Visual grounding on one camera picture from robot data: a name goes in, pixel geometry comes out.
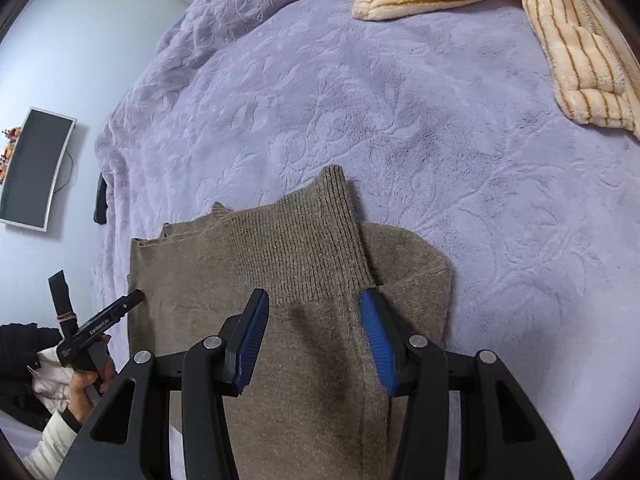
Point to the black knit clothing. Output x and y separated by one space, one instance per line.
20 355

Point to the white framed wall television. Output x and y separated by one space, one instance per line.
32 165

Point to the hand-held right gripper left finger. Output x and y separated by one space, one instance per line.
252 345

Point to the cream striped fleece garment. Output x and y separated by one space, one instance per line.
580 60

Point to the black cloth item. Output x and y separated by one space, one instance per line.
100 200

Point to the brown knit sweater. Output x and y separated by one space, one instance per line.
300 260

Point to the person's left forearm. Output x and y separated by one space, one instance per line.
50 452

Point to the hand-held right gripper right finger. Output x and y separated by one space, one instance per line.
377 345

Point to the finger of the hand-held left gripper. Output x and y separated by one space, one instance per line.
120 307

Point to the white crumpled cloth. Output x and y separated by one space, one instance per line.
50 366

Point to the lavender embossed blanket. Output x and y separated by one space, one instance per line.
425 135

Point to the orange flower decoration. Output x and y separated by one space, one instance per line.
9 152

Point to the person's left hand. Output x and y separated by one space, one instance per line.
80 395

